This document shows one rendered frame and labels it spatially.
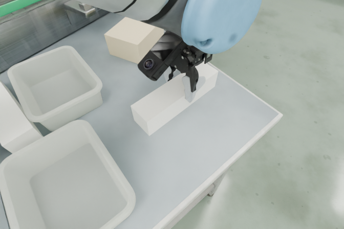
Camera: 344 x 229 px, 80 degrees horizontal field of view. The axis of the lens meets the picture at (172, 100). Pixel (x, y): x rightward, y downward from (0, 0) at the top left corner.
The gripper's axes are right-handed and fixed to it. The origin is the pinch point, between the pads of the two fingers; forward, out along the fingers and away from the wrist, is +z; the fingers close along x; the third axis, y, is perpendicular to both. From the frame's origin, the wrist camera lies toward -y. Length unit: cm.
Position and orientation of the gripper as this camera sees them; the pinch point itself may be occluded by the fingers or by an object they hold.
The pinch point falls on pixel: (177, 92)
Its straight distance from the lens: 52.3
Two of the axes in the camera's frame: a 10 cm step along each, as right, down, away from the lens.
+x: -6.7, -5.7, 4.7
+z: 0.0, 6.3, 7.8
